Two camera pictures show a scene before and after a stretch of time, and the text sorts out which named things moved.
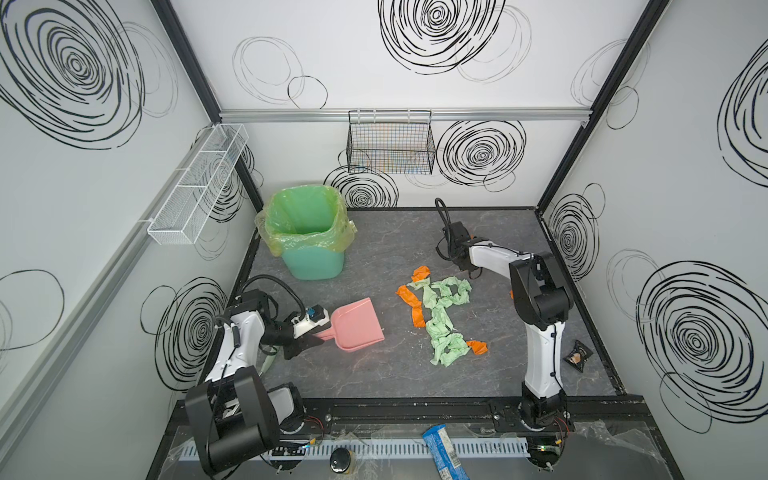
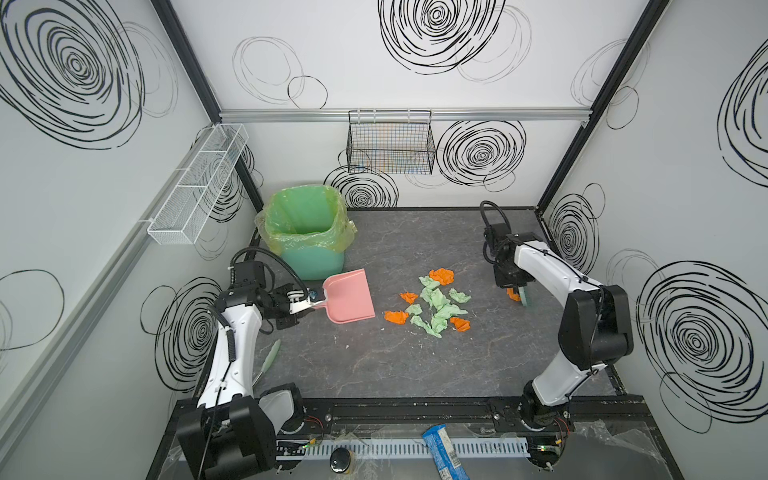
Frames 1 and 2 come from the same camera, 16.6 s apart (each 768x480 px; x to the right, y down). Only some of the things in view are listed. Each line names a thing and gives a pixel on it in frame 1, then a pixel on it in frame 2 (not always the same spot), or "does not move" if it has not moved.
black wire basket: [390, 142] does not move
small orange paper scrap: [478, 347] → [461, 325]
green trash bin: [313, 232] does not move
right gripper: [453, 238] → [514, 282]
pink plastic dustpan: [354, 326] → [347, 297]
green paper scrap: [429, 297] → [414, 309]
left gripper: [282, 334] → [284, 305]
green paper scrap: [447, 344] → [439, 321]
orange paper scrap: [418, 318] → [398, 317]
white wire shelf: [189, 211] does not move
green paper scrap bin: [440, 324] → [459, 296]
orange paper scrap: [420, 273] → [443, 276]
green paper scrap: [446, 298] → [433, 294]
